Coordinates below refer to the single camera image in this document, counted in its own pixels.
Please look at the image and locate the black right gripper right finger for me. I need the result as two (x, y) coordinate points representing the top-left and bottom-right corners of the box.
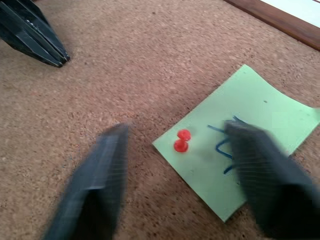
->
(223, 119), (320, 240)

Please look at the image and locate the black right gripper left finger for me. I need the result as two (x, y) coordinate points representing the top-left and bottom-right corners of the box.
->
(42, 122), (130, 240)

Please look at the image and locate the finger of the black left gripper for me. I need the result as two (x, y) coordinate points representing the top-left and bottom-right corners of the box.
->
(11, 0), (71, 63)
(0, 0), (67, 68)

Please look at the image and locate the green paper note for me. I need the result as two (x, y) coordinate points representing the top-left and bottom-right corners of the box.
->
(152, 64), (320, 223)

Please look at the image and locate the red pushpin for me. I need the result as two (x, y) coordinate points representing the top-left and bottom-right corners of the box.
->
(173, 128), (192, 154)

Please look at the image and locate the brown cork board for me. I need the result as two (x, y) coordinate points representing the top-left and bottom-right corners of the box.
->
(0, 0), (320, 240)

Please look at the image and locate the dark wooden board frame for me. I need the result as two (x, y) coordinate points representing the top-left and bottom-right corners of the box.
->
(222, 0), (320, 53)

